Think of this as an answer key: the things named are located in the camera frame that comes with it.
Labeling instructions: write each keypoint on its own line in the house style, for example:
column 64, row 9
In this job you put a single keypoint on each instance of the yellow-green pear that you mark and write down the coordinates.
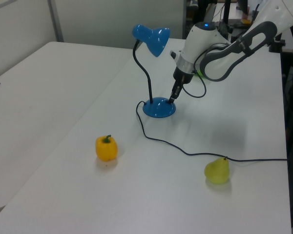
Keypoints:
column 217, row 171

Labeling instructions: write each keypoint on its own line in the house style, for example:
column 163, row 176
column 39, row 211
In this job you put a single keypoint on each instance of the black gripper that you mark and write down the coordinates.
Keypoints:
column 183, row 76

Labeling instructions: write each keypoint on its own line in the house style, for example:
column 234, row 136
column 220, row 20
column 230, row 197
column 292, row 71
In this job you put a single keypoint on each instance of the yellow bell pepper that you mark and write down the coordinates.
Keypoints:
column 106, row 148

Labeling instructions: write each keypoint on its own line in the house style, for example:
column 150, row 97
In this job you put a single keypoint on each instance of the black table edge clamp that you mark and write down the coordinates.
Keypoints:
column 278, row 44

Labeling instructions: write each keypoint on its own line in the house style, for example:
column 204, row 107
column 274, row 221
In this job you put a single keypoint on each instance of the black background stand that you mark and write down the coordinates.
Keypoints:
column 226, row 11

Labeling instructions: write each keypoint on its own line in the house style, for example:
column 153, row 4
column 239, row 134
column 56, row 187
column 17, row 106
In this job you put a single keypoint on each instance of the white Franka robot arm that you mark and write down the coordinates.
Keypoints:
column 234, row 56

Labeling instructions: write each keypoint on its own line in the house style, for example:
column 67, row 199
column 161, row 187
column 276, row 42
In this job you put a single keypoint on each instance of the blue desk lamp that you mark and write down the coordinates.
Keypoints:
column 158, row 108

